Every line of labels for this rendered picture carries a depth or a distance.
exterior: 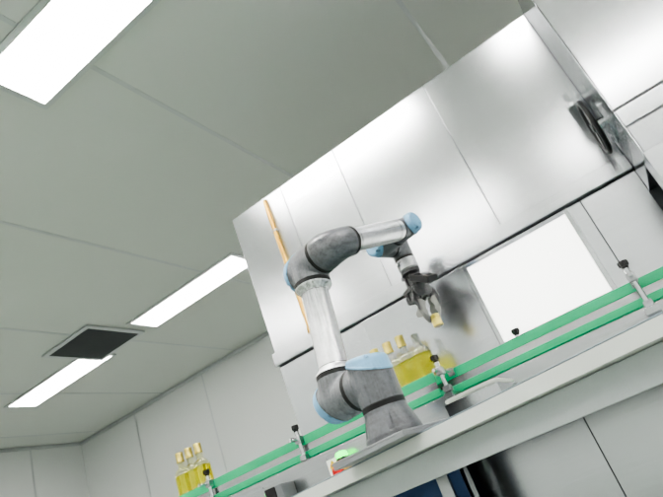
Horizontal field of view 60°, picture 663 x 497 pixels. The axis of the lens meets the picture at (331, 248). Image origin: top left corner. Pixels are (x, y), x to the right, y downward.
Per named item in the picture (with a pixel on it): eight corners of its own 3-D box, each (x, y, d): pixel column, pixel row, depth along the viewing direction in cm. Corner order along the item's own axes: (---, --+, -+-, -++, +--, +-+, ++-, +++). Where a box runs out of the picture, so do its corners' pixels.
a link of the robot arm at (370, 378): (382, 397, 139) (362, 346, 145) (348, 416, 148) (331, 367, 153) (413, 391, 148) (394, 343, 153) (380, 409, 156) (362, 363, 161)
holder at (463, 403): (532, 406, 179) (520, 383, 182) (510, 408, 156) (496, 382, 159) (483, 427, 185) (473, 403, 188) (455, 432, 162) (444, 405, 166)
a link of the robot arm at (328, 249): (322, 220, 164) (413, 204, 201) (300, 241, 171) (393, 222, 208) (341, 254, 162) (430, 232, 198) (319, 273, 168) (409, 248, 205)
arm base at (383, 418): (404, 434, 134) (388, 393, 138) (357, 456, 141) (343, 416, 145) (436, 426, 145) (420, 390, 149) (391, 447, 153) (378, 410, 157)
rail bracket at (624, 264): (675, 330, 165) (631, 263, 174) (674, 324, 151) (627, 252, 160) (659, 337, 167) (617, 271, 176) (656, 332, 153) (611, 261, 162)
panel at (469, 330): (620, 293, 192) (567, 210, 206) (619, 291, 189) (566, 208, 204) (397, 400, 225) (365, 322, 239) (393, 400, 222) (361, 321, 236)
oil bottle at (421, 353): (453, 398, 201) (428, 343, 210) (447, 399, 196) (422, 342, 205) (439, 405, 203) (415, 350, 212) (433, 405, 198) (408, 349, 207)
